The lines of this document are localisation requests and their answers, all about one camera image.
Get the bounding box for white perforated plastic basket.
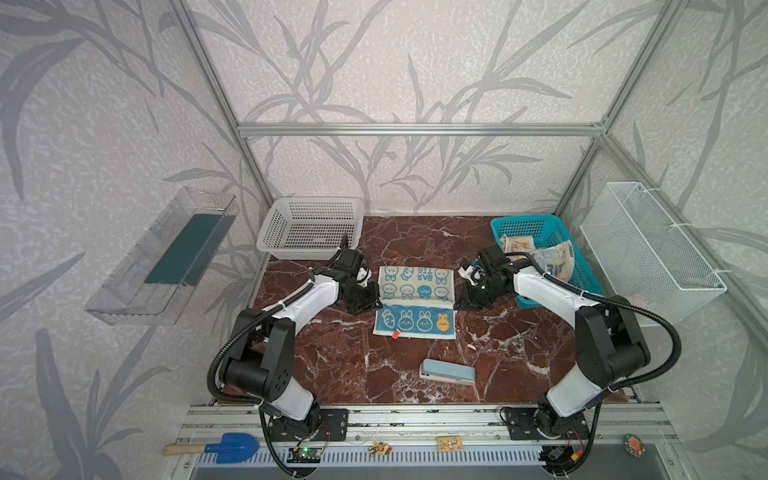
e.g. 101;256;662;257
257;197;364;260

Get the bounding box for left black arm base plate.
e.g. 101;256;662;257
267;408;349;442

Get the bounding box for aluminium horizontal frame bar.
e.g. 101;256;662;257
237;123;603;138

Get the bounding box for teal perforated plastic basket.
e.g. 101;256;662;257
490;215;604;295

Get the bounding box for blue toy shovel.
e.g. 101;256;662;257
162;433;260;464

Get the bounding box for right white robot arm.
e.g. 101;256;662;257
454;244;682;439

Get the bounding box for right controller board with wires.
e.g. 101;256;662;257
539;444;592;478

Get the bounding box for blue bunny pattern towel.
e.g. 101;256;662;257
373;266;456;340

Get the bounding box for light blue stapler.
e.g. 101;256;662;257
419;359;476;385

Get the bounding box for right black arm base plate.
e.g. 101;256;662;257
499;406;589;440

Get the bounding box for white wire mesh basket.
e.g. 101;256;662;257
580;182;727;324

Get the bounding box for pink object in wire basket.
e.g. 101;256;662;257
626;294;650;309

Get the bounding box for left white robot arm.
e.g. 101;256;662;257
206;235;382;433

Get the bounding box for round orange circuit board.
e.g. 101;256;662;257
623;434;646;459

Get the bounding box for orange rabbit print towel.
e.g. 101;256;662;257
499;235;536;253

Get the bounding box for green microcontroller board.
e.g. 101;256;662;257
286;446;325;464

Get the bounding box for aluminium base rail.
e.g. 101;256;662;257
176;403;679;446

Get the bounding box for blue rabbit print towel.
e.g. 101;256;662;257
532;240;575;282

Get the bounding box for small yellow circuit board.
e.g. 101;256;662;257
436;436;464;453

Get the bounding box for clear plastic wall tray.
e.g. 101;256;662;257
85;187;240;326

